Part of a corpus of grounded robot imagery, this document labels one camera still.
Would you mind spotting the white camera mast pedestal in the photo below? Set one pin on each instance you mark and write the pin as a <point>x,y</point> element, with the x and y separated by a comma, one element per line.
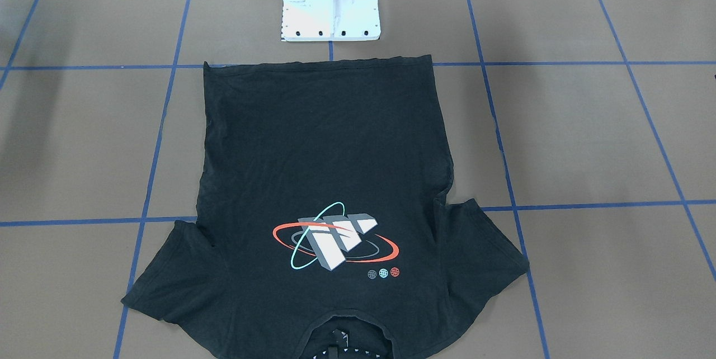
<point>330,20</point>

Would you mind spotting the black graphic t-shirt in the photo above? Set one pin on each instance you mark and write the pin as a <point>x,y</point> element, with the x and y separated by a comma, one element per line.
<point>323,228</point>

